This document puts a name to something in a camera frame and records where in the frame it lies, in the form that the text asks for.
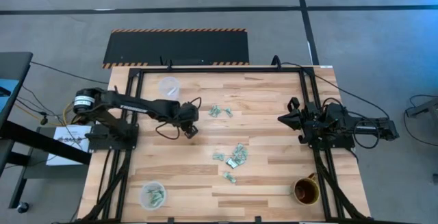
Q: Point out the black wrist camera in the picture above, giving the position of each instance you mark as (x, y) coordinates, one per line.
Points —
(293, 105)
(191, 132)

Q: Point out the brown ceramic mug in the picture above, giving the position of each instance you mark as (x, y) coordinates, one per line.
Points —
(305, 191)

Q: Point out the clear plastic cup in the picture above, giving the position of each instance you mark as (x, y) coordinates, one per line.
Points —
(168, 87)
(145, 203)

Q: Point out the blue panel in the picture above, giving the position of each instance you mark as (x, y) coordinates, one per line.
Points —
(8, 94)

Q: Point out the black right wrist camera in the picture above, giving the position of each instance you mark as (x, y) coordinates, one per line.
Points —
(293, 105)

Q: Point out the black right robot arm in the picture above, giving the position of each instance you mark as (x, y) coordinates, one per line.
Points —
(376, 128)

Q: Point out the black caster wheel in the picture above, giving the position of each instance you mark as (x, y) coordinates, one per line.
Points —
(22, 207)

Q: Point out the black desk top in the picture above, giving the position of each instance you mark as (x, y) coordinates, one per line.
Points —
(17, 66)

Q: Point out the white printed paper sheet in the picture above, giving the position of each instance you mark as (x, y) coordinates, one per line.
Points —
(66, 135)

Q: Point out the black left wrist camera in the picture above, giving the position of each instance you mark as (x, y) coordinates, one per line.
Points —
(191, 132)

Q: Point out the black desk leg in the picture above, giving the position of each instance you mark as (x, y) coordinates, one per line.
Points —
(17, 191)

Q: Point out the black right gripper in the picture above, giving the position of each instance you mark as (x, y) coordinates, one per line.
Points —
(310, 118)

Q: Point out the green stevia sweetener packet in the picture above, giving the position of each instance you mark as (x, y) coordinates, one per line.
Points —
(152, 200)
(239, 160)
(212, 110)
(150, 192)
(244, 153)
(232, 162)
(218, 156)
(156, 197)
(159, 193)
(230, 177)
(217, 111)
(238, 147)
(228, 112)

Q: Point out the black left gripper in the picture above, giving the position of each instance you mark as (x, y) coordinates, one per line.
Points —
(188, 112)

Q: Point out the black stand beam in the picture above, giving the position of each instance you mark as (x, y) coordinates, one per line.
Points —
(44, 142)

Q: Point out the black aluminium table frame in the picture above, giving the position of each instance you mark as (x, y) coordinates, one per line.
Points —
(222, 70)

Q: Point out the black hazard-striped floor mat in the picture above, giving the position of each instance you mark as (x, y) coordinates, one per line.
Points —
(178, 47)

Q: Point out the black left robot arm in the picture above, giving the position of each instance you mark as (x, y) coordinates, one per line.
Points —
(137, 105)

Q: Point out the grey equipment stand leg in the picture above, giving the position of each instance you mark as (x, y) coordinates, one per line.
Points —
(424, 109)

